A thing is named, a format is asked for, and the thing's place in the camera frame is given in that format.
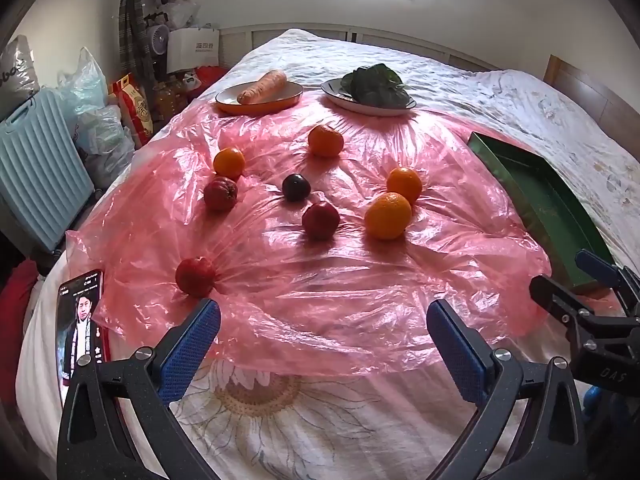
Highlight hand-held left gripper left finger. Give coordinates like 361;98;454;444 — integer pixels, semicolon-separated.
56;298;222;480

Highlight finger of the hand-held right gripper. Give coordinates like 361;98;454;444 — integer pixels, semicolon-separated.
574;248;640;311
530;273;622;332

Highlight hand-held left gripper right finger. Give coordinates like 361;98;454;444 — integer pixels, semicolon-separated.
425;299;587;480

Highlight red apple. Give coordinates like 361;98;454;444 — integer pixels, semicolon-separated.
175;256;217;297
203;176;239;212
301;202;341;241

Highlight green tray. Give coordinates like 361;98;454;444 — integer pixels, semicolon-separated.
467;131;618;296

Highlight large orange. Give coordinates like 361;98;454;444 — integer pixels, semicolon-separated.
364;192;413;240

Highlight small orange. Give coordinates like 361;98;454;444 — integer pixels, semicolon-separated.
307;124;345;158
213;147;247;180
386;166;424;205

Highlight dark plum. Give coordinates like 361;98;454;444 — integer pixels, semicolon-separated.
281;173;312;202

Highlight smartphone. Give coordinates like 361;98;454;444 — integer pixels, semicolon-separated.
56;269;112;406

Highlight pink plastic sheet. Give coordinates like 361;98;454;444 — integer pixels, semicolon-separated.
65;87;553;377

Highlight wooden headboard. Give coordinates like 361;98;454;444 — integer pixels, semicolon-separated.
542;54;640;136

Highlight red cloth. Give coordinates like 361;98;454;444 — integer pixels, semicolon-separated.
0;260;40;361

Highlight light blue suitcase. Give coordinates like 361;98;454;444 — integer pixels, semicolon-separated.
0;87;96;256

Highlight yellow red rice bag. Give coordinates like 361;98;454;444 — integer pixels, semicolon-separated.
107;74;155;148

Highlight yellow oil bottle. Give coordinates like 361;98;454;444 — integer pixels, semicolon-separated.
152;77;193;121

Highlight orange rimmed plate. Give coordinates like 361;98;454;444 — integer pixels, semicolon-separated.
215;81;305;117

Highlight carrot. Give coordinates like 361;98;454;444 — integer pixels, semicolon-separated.
236;69;288;105

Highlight dark leafy greens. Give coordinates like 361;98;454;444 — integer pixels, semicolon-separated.
341;63;410;108

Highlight white plate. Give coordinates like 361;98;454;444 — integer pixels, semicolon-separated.
320;77;417;117

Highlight white cardboard box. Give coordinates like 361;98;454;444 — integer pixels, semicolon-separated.
166;27;222;73

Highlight small purple fan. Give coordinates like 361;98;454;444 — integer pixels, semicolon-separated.
145;24;173;56

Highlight checked scarf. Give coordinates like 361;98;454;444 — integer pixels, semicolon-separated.
118;0;156;106

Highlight grey printed bag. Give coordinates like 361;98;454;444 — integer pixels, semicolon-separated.
0;35;41;121

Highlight stuffed clear plastic bag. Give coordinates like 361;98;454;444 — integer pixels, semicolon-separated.
165;0;201;28

